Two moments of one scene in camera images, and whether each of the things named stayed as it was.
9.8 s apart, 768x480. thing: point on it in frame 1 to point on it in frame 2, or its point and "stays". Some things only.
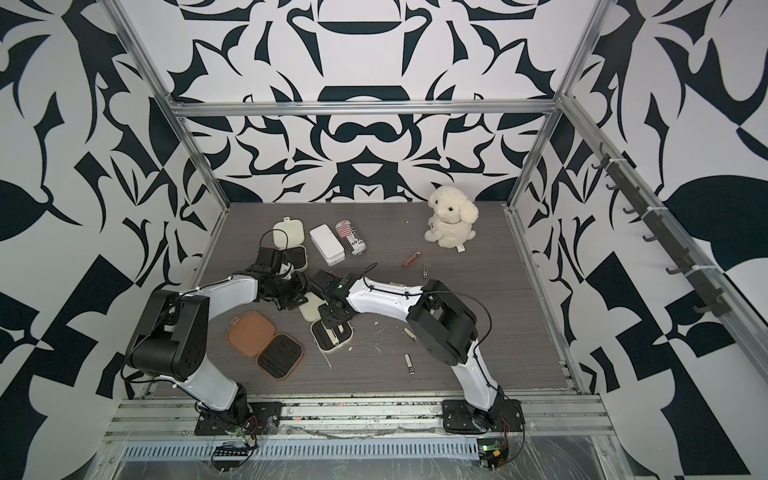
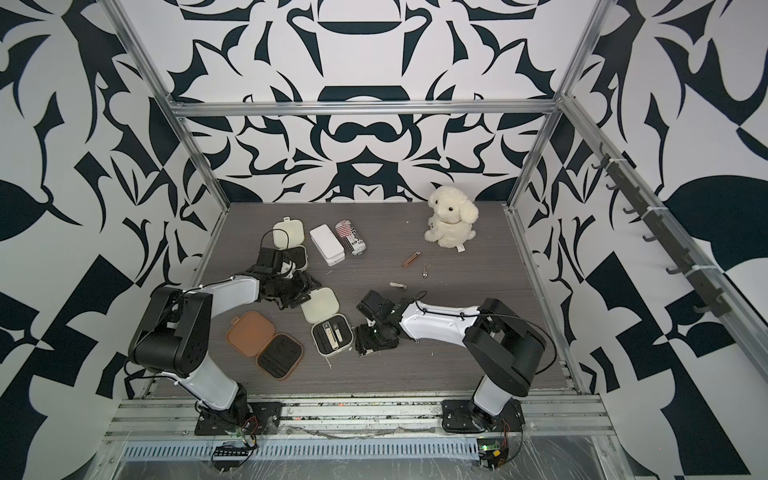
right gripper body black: (329, 316) to (369, 337)
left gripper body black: (290, 291) stays
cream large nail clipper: (332, 335) stays
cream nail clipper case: (319, 335) stays
